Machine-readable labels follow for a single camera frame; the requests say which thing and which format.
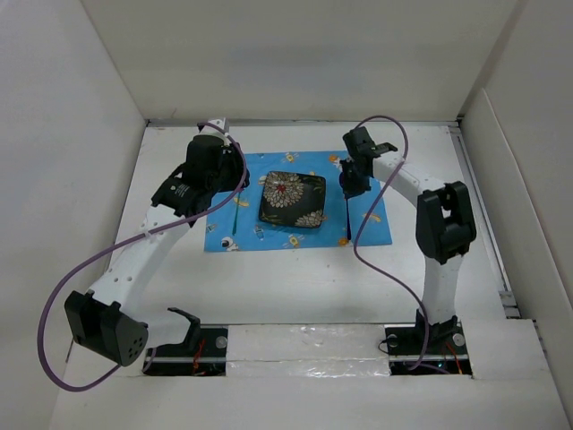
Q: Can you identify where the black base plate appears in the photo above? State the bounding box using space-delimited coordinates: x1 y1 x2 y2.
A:
142 325 228 377
378 322 473 375

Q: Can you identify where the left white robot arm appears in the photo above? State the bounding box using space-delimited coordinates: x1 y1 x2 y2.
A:
64 131 248 366

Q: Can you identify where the dark floral square plate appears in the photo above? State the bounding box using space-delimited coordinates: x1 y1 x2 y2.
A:
258 171 327 229

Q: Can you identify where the purple iridescent spoon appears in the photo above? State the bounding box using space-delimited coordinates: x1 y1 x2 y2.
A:
339 173 352 242

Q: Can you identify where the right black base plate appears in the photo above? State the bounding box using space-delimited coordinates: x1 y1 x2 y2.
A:
378 322 473 375

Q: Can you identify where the iridescent fork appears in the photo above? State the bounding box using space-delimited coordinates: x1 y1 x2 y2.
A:
232 192 249 236

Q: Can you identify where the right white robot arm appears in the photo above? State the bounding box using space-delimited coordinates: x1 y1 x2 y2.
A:
339 126 476 353

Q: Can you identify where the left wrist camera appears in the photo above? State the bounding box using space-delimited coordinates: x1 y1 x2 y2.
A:
197 118 229 139

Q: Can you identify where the blue space-print cloth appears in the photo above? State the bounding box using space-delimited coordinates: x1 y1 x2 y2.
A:
204 150 392 253

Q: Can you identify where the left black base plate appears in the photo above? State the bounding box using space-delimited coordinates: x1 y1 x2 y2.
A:
142 325 228 377

